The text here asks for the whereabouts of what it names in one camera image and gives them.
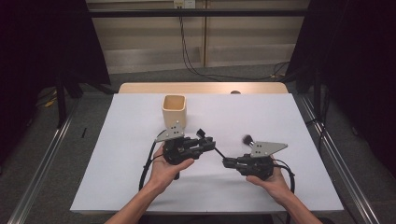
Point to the black metal stand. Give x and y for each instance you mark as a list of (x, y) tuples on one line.
[(61, 102), (317, 93)]

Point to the white table sheet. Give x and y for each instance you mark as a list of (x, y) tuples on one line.
[(124, 161)]

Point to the thick black powder brush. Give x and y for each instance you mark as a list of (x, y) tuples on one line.
[(247, 140)]

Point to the thin black makeup brush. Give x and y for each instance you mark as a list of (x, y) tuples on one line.
[(201, 133)]

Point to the metal floor rail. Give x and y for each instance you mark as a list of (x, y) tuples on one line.
[(43, 161), (345, 174)]

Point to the light wooden table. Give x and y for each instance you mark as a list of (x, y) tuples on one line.
[(202, 87)]

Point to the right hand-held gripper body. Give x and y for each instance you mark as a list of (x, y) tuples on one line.
[(263, 149)]

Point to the dark table grommet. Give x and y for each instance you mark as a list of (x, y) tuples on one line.
[(235, 92)]

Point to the white wall socket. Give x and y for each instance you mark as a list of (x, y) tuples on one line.
[(184, 3)]

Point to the black horizontal bar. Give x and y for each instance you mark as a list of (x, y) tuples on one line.
[(199, 12)]

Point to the yellow floor item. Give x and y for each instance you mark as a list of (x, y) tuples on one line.
[(49, 103)]

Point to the person's left hand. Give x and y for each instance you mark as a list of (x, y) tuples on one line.
[(165, 174)]

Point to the black curtain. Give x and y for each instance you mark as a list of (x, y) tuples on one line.
[(358, 62), (37, 46)]

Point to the beige wooden holder cup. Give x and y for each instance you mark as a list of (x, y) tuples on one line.
[(174, 113)]

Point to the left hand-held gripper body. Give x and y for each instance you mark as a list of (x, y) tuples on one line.
[(174, 149)]

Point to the person's right hand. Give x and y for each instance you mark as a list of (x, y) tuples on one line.
[(275, 186)]

